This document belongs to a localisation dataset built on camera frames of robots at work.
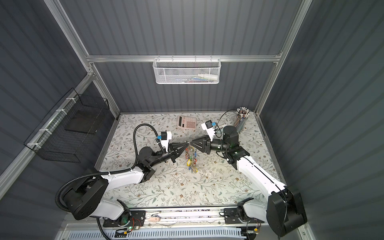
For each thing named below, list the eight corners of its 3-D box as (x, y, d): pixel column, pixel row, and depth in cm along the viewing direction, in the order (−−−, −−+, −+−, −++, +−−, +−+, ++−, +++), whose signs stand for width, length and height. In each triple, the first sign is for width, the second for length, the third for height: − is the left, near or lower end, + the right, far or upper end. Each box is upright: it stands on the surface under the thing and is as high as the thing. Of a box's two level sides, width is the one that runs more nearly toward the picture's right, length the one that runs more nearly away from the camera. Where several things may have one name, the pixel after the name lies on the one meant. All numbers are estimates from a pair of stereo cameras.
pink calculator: (177, 129, 112) (176, 126, 110) (178, 118, 119) (177, 115, 117) (196, 129, 112) (196, 126, 110) (196, 118, 119) (196, 115, 117)
